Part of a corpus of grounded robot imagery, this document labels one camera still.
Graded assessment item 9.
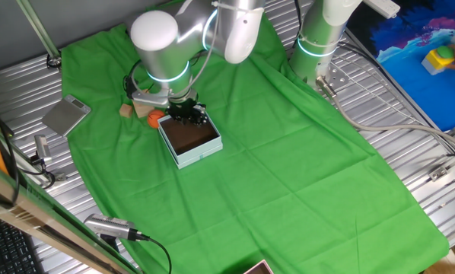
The thin grey cable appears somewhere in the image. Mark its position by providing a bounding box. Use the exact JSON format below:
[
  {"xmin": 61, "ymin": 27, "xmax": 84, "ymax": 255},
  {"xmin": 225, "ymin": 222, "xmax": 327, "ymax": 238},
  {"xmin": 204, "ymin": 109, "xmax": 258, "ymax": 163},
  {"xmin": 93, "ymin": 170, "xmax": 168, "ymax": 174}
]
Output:
[{"xmin": 172, "ymin": 0, "xmax": 221, "ymax": 99}]

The thin black cable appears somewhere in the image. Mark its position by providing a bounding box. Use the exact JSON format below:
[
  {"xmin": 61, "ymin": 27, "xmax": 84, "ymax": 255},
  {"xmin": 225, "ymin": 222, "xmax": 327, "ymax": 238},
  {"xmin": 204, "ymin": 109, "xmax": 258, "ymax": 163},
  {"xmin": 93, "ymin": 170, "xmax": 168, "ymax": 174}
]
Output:
[{"xmin": 122, "ymin": 59, "xmax": 154, "ymax": 100}]

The small silver camera on mount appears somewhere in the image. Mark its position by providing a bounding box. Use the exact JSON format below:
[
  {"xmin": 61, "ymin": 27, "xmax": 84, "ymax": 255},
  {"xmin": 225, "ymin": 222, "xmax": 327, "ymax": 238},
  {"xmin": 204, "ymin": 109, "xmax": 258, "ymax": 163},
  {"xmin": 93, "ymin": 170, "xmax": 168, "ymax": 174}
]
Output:
[{"xmin": 29, "ymin": 134, "xmax": 68, "ymax": 190}]

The orange mini basketball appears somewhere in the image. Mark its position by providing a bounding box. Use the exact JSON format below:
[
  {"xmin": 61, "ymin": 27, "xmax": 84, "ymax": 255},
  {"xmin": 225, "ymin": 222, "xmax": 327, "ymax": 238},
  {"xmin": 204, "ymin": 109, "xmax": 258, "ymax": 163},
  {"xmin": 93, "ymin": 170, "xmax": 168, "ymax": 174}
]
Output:
[{"xmin": 147, "ymin": 109, "xmax": 166, "ymax": 129}]

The pale blue gift box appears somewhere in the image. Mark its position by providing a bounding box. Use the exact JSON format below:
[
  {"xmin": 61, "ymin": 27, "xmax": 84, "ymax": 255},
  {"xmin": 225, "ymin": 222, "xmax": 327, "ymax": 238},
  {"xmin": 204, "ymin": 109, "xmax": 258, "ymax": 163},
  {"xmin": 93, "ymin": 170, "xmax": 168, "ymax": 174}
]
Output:
[{"xmin": 157, "ymin": 112, "xmax": 224, "ymax": 170}]

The green button yellow box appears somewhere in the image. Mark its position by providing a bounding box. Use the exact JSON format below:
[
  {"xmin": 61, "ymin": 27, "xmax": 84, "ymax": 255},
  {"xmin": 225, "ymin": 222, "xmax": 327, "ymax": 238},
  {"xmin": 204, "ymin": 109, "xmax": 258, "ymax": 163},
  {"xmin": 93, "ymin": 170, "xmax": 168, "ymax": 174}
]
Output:
[{"xmin": 420, "ymin": 45, "xmax": 455, "ymax": 76}]

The white power strip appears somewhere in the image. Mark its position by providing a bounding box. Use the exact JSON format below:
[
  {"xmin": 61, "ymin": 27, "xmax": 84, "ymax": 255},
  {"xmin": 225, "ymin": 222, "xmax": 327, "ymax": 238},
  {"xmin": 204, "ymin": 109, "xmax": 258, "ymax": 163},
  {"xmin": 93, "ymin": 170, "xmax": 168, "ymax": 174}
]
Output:
[{"xmin": 362, "ymin": 0, "xmax": 402, "ymax": 20}]

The pink box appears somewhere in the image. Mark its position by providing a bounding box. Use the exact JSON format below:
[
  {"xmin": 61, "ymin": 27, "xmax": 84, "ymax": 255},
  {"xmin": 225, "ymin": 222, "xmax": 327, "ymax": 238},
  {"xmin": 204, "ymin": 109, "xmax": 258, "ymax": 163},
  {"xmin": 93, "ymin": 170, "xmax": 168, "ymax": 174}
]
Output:
[{"xmin": 243, "ymin": 259, "xmax": 273, "ymax": 274}]

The blue mat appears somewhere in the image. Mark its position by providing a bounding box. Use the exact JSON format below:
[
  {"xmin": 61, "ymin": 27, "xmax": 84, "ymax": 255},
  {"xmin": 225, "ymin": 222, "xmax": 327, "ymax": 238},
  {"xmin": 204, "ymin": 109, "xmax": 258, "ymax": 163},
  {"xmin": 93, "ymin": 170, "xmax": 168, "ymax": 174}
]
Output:
[{"xmin": 344, "ymin": 0, "xmax": 455, "ymax": 132}]

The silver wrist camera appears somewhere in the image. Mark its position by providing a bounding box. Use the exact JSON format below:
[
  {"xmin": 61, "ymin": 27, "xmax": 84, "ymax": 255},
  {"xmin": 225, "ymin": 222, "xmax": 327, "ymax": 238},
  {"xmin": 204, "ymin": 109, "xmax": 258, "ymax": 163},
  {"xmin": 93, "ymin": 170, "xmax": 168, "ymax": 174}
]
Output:
[{"xmin": 123, "ymin": 75, "xmax": 172, "ymax": 108}]

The wooden frame beam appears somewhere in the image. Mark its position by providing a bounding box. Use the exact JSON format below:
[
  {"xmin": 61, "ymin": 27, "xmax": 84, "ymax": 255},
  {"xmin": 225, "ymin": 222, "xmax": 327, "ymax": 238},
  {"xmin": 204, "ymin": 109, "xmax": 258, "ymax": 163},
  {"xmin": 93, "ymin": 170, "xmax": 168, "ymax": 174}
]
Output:
[{"xmin": 0, "ymin": 158, "xmax": 142, "ymax": 274}]

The aluminium profile bar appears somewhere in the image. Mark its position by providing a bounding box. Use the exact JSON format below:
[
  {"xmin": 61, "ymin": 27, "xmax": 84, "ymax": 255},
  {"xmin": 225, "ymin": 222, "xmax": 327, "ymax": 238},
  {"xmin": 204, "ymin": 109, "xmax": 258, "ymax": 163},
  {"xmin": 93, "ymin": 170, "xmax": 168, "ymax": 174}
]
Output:
[{"xmin": 428, "ymin": 146, "xmax": 455, "ymax": 183}]

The black camera cable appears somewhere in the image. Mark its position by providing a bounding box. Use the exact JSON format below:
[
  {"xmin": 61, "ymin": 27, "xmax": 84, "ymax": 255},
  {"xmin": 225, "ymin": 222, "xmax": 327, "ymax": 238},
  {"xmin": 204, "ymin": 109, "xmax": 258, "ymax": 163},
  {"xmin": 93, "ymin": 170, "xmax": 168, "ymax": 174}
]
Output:
[{"xmin": 145, "ymin": 234, "xmax": 173, "ymax": 274}]

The pale metal rod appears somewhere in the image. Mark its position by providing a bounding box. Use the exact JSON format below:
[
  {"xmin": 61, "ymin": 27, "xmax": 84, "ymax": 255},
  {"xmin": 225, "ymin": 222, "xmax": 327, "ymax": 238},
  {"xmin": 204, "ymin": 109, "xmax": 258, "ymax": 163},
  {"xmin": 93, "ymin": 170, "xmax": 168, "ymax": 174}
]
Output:
[{"xmin": 15, "ymin": 0, "xmax": 64, "ymax": 70}]

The large wooden block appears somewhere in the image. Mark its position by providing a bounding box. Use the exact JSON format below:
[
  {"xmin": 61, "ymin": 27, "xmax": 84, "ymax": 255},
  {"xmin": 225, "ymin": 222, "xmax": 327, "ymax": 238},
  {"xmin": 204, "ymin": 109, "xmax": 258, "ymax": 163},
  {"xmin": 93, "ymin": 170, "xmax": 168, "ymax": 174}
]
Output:
[{"xmin": 132, "ymin": 89, "xmax": 156, "ymax": 119}]

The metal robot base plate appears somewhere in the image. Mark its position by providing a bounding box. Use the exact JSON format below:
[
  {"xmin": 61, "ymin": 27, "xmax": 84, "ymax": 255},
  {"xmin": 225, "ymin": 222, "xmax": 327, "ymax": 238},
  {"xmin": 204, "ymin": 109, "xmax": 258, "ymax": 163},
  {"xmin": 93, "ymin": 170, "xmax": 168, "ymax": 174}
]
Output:
[{"xmin": 307, "ymin": 60, "xmax": 351, "ymax": 93}]

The grey robot hose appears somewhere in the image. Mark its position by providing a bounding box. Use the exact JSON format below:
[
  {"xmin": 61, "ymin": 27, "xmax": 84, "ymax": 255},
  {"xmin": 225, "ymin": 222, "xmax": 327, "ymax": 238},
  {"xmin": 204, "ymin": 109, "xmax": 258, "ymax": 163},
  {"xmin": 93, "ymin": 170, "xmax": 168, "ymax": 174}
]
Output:
[{"xmin": 314, "ymin": 75, "xmax": 455, "ymax": 154}]

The silver digital scale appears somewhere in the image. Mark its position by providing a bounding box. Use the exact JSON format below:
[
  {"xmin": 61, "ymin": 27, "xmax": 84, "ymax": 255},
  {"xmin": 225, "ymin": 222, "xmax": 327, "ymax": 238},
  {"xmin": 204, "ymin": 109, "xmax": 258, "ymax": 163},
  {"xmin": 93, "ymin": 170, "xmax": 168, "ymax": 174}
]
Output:
[{"xmin": 40, "ymin": 94, "xmax": 92, "ymax": 137}]

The black keyboard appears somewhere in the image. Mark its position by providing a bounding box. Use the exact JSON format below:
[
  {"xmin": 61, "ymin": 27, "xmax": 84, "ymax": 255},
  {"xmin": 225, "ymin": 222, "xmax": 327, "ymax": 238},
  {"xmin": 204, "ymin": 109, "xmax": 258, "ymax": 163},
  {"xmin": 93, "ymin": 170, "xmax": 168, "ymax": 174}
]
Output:
[{"xmin": 0, "ymin": 212, "xmax": 46, "ymax": 274}]

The ridged silver camera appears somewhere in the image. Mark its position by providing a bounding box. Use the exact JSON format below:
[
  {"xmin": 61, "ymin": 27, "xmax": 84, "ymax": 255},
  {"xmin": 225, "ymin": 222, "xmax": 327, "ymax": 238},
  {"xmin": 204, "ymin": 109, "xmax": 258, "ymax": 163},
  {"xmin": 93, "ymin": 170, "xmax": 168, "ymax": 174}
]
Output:
[{"xmin": 83, "ymin": 212, "xmax": 151, "ymax": 253}]

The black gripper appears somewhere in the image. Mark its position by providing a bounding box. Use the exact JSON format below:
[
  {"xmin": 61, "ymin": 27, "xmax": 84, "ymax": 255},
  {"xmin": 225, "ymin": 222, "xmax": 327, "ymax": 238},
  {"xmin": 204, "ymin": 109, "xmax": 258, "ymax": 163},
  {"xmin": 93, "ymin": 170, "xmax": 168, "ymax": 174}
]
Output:
[{"xmin": 167, "ymin": 97, "xmax": 208, "ymax": 127}]

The green cloth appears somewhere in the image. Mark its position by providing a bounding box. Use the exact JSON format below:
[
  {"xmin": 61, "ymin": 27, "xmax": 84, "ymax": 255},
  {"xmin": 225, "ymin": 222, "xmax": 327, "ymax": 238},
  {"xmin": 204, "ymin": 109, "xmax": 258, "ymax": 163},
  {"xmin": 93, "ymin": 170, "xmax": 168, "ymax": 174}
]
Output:
[{"xmin": 59, "ymin": 11, "xmax": 451, "ymax": 274}]

